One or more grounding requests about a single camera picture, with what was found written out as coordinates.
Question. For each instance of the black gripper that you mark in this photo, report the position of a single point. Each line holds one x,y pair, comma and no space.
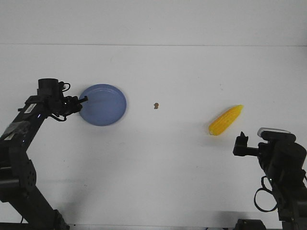
241,149
52,93

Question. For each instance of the blue round plate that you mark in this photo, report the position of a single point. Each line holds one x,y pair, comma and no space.
105,106

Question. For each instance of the yellow corn cob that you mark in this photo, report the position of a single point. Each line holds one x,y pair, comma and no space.
225,120

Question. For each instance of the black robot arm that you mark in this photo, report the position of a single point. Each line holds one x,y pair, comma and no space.
281,159
17,172

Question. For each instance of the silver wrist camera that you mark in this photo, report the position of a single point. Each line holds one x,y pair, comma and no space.
267,129

